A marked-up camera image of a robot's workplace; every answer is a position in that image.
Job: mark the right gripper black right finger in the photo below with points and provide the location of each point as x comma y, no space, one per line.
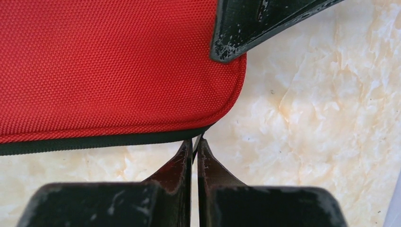
225,201

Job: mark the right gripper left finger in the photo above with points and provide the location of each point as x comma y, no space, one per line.
161,200

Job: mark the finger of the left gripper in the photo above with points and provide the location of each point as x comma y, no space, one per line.
241,25

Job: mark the red black medicine kit bag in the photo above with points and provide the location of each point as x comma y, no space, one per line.
80,74

